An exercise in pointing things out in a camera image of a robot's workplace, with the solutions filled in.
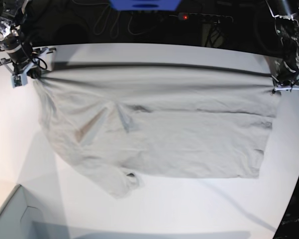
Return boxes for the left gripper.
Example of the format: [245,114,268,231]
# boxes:
[272,75,299,92]

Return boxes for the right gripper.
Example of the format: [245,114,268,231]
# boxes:
[0,47,56,79]

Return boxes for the grey t-shirt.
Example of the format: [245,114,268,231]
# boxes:
[33,66,280,198]

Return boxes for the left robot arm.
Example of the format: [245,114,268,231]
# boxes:
[266,0,299,92]

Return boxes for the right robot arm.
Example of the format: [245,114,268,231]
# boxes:
[0,0,56,86]

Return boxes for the blue bin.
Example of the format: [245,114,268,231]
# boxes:
[109,0,181,11]

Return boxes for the black power strip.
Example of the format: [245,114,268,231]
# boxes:
[169,12,234,23]

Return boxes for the white box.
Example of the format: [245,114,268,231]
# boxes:
[0,185,70,239]

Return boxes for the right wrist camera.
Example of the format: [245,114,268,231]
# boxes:
[11,73,28,88]

